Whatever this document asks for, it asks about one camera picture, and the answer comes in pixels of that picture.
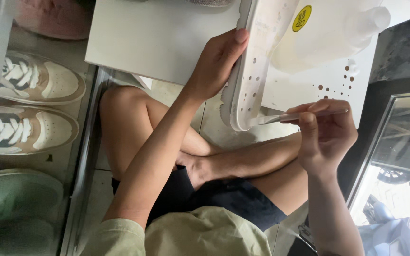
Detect person's right hand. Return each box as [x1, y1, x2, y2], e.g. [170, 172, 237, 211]
[281, 98, 359, 175]

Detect person's left hand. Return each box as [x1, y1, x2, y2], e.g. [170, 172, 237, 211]
[185, 28, 250, 104]

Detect white shoe sole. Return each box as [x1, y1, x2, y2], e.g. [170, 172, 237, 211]
[220, 0, 300, 132]

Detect thin grey brush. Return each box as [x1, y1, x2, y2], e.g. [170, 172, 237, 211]
[256, 108, 349, 126]

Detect white low table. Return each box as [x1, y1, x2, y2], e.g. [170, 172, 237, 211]
[85, 0, 410, 129]

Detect grey shoe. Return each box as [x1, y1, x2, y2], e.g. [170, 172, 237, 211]
[185, 0, 235, 8]

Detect metal framed mirror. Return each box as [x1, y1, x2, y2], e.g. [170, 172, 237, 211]
[346, 91, 410, 256]

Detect person's right leg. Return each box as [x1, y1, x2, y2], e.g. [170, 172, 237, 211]
[175, 132, 311, 217]

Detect person's leg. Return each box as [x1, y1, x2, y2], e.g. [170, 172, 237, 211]
[175, 132, 311, 217]
[99, 85, 227, 183]

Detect translucent plastic bottle yellow sticker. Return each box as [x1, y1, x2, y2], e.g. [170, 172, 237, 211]
[270, 0, 392, 75]

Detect person's left leg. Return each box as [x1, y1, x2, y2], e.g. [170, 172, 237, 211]
[99, 85, 227, 183]

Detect black shorts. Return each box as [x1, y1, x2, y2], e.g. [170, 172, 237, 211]
[111, 165, 288, 232]

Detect metal framed glass cabinet door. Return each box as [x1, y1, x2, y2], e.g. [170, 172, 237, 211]
[58, 65, 115, 256]

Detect light green shirt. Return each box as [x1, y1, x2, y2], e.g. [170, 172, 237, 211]
[80, 206, 274, 256]

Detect beige white sneaker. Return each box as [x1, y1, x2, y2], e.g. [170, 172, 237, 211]
[0, 105, 80, 156]
[0, 51, 87, 106]

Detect pink shoe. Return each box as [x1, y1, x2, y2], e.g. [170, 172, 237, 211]
[14, 0, 96, 41]

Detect pale green shoe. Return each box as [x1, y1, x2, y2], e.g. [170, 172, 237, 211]
[0, 169, 64, 256]

